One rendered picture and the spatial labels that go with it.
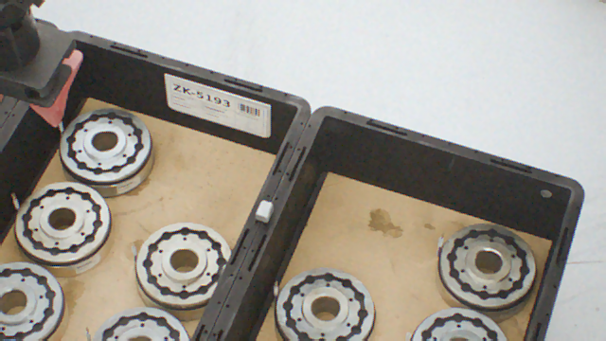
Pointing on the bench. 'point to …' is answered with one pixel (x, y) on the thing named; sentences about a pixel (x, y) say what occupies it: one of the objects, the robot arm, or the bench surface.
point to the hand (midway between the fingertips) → (26, 107)
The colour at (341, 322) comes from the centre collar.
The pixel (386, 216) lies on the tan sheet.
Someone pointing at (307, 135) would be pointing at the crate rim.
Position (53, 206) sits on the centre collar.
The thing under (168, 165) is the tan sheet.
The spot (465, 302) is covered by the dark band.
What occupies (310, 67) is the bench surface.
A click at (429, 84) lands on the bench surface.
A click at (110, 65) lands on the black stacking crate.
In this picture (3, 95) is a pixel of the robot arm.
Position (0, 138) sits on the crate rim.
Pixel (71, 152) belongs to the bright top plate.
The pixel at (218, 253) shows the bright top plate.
